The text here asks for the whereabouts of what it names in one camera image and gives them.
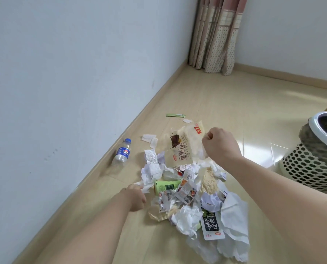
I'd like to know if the person's left hand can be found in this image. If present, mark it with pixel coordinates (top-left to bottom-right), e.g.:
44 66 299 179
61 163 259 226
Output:
124 185 147 212

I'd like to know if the person's right hand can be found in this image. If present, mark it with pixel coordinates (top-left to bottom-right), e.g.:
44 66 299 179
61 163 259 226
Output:
202 127 243 168

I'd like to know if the clear printed snack bag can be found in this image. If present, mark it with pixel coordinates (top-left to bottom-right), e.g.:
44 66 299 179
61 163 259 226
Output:
155 120 208 170

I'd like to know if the white receipt paper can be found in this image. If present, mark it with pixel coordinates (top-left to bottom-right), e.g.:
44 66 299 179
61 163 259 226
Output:
134 149 167 194

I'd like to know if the person's left forearm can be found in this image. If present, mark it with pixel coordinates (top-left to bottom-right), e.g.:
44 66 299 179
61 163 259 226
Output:
51 187 133 264

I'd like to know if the person's right forearm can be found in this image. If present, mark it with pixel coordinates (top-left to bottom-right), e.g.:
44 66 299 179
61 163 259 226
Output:
218 156 327 264

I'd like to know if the beige clear wrapper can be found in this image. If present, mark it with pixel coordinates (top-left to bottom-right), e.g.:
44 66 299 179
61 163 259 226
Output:
148 201 178 222

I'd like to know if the light green drink carton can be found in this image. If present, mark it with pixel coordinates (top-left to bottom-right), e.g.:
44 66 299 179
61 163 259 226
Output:
154 180 184 195

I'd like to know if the pile of torn printed papers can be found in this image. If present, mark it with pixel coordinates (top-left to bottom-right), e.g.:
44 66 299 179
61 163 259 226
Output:
158 162 205 212

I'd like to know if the beige paper napkin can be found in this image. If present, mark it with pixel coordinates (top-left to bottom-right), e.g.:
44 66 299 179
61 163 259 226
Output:
200 169 219 195

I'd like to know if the crumpled white tissue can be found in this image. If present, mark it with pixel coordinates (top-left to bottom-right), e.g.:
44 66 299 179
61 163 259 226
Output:
171 204 204 240

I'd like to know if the empty clear plastic bottle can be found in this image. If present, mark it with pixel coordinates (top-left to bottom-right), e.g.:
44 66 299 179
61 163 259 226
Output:
111 138 132 170

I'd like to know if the crumpled white lined paper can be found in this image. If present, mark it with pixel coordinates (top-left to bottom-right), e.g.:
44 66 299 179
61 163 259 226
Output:
200 191 225 212

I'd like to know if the black and green snack packet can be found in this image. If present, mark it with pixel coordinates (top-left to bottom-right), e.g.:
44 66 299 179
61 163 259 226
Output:
200 211 226 241

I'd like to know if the clear plastic bag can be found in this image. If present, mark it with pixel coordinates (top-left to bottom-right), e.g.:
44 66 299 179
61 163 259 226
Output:
185 235 219 257

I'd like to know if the large white tissue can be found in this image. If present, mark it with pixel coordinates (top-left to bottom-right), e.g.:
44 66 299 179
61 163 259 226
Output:
216 187 250 263

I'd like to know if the patterned pink curtain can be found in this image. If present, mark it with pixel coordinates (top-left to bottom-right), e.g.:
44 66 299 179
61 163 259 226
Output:
188 0 249 76

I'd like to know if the perforated beige waste basket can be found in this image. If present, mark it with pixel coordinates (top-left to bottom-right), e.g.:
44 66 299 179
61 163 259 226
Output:
281 111 327 194

